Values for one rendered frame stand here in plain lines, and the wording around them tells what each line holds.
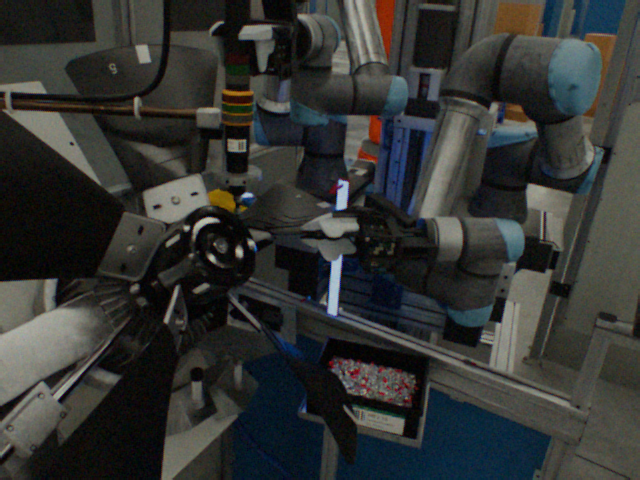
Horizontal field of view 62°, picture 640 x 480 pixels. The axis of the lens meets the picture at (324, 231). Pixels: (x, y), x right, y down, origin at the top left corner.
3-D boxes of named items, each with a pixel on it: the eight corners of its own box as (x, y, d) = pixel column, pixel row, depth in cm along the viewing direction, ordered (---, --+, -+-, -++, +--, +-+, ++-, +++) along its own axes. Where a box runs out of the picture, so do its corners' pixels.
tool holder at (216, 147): (196, 184, 75) (193, 114, 71) (202, 169, 82) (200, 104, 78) (260, 187, 76) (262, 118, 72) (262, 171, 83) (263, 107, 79)
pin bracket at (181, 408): (144, 403, 85) (175, 391, 79) (172, 388, 89) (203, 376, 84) (160, 438, 84) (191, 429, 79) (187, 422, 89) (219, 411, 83)
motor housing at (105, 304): (98, 409, 79) (142, 390, 72) (17, 275, 79) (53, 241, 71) (204, 335, 98) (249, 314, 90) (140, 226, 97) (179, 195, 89)
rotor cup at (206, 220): (103, 273, 72) (153, 236, 64) (163, 214, 83) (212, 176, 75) (180, 345, 76) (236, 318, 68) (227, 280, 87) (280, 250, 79)
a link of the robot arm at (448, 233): (451, 209, 91) (442, 249, 95) (425, 208, 90) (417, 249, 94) (466, 231, 84) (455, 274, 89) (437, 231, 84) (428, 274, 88)
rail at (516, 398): (213, 299, 142) (213, 272, 139) (223, 292, 145) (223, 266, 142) (578, 447, 102) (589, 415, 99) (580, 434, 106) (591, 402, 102)
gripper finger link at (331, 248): (301, 252, 84) (360, 250, 85) (299, 233, 89) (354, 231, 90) (301, 269, 85) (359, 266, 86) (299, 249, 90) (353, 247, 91)
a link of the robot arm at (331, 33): (341, 63, 101) (345, 15, 98) (321, 68, 92) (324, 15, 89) (303, 59, 104) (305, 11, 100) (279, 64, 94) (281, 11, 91)
